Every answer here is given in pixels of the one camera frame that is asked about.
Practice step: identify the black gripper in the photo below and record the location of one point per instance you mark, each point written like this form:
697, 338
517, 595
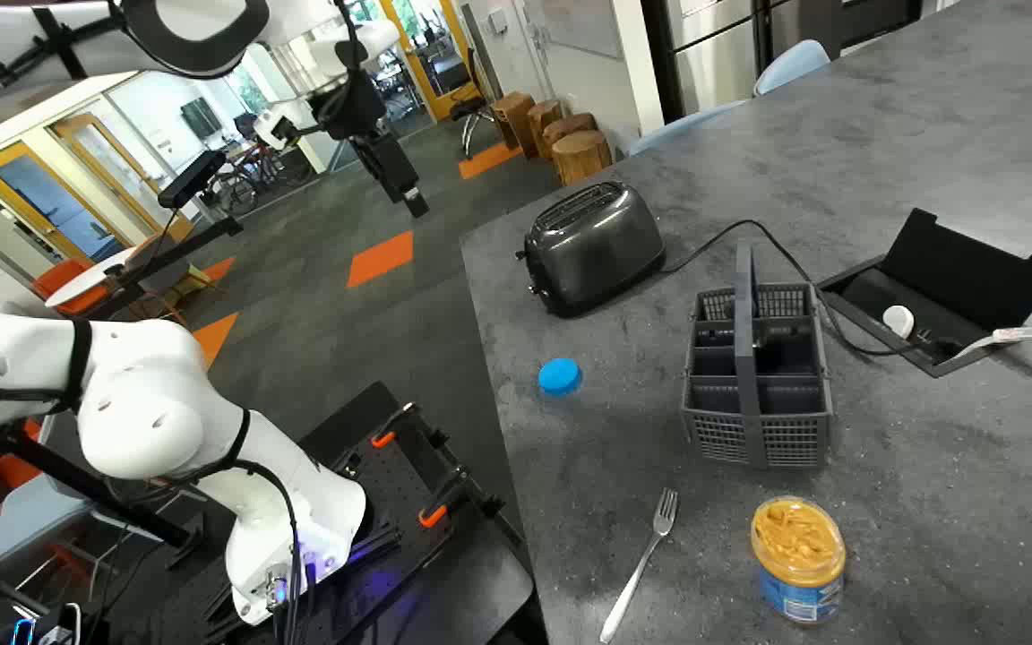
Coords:
360, 113

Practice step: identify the silver fork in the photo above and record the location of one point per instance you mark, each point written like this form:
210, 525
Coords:
666, 509

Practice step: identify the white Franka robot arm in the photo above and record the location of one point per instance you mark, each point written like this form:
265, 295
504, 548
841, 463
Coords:
144, 405

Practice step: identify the grey plastic cutlery holder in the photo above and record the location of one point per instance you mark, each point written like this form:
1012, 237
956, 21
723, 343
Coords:
753, 442

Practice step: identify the black counter outlet box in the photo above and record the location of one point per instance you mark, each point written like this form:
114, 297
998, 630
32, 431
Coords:
957, 268

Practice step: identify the round wooden stool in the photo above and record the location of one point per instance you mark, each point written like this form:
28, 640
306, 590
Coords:
568, 131
582, 157
514, 114

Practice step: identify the black toaster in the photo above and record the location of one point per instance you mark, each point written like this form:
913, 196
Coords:
594, 251

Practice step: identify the blue plastic jar lid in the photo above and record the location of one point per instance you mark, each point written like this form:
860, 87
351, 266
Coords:
559, 376

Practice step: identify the black orange bar clamp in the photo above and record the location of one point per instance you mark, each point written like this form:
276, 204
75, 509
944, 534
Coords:
381, 438
433, 518

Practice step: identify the light blue chair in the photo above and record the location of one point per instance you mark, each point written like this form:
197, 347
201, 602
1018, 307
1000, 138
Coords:
681, 125
791, 65

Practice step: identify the stainless steel fridge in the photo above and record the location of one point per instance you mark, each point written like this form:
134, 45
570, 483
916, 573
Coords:
718, 47

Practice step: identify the black robot cart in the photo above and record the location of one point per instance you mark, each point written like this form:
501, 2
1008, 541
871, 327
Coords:
468, 586

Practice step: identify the white round power plug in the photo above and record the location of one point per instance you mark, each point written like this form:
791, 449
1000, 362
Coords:
898, 320

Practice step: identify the orange-lidded blue can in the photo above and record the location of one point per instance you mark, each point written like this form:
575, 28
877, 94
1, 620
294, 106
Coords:
796, 558

